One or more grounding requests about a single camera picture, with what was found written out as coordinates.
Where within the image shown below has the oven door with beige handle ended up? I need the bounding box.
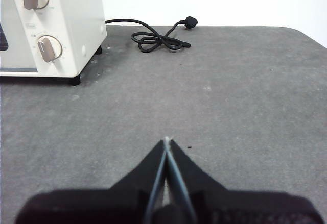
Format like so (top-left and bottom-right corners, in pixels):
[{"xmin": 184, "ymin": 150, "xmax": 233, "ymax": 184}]
[{"xmin": 0, "ymin": 0, "xmax": 39, "ymax": 73}]

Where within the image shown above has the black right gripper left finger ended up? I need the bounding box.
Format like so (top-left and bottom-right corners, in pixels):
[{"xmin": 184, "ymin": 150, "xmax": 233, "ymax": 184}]
[{"xmin": 14, "ymin": 138, "xmax": 169, "ymax": 224}]

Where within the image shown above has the cream Toshiba toaster oven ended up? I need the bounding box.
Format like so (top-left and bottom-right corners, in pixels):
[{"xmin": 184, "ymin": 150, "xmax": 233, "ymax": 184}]
[{"xmin": 0, "ymin": 0, "xmax": 107, "ymax": 86}]

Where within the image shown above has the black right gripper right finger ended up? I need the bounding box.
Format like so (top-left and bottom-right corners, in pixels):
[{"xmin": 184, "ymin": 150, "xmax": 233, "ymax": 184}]
[{"xmin": 168, "ymin": 138, "xmax": 324, "ymax": 224}]

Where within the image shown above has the black oven power cable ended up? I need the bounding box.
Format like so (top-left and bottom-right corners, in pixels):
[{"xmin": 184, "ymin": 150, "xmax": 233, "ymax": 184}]
[{"xmin": 105, "ymin": 16, "xmax": 198, "ymax": 54}]

